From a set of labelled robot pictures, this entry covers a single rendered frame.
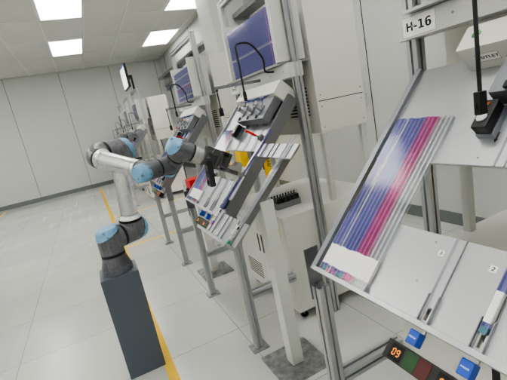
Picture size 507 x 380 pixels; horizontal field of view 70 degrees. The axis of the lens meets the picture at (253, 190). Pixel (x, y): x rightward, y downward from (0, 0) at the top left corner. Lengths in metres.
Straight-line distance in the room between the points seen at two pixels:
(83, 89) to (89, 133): 1.11
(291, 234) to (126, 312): 0.92
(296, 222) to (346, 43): 0.99
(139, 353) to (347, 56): 1.89
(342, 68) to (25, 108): 9.17
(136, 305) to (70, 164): 8.64
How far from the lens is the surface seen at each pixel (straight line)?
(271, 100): 1.88
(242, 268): 1.82
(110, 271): 1.93
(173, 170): 1.56
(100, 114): 10.45
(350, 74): 2.12
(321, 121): 1.98
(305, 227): 1.98
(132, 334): 2.04
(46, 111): 10.47
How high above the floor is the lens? 1.20
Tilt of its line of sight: 13 degrees down
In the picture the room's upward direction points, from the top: 12 degrees counter-clockwise
